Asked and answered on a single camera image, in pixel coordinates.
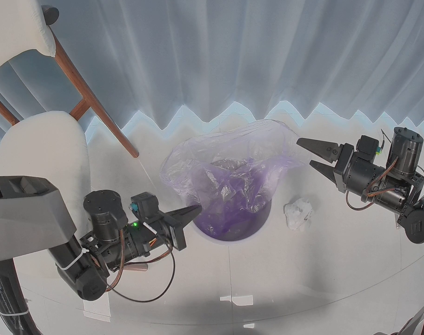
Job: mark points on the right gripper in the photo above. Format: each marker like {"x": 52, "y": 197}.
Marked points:
{"x": 358, "y": 176}

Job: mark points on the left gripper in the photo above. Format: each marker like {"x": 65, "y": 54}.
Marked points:
{"x": 171, "y": 234}

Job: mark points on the purple plastic bag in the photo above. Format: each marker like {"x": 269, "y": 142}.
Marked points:
{"x": 232, "y": 173}

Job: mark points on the white trash bin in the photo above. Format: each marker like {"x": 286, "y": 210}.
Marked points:
{"x": 232, "y": 241}

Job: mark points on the crumpled white wrapper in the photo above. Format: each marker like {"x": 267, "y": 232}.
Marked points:
{"x": 297, "y": 213}

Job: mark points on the pale blue curtain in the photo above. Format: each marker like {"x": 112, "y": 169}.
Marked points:
{"x": 232, "y": 47}

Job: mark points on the white wooden chair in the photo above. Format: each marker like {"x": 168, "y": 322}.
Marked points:
{"x": 41, "y": 145}

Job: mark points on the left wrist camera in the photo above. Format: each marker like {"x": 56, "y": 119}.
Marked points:
{"x": 145, "y": 206}

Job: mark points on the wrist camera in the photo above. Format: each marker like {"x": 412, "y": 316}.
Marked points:
{"x": 369, "y": 148}
{"x": 145, "y": 206}

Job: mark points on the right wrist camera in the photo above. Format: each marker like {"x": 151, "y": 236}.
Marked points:
{"x": 369, "y": 148}

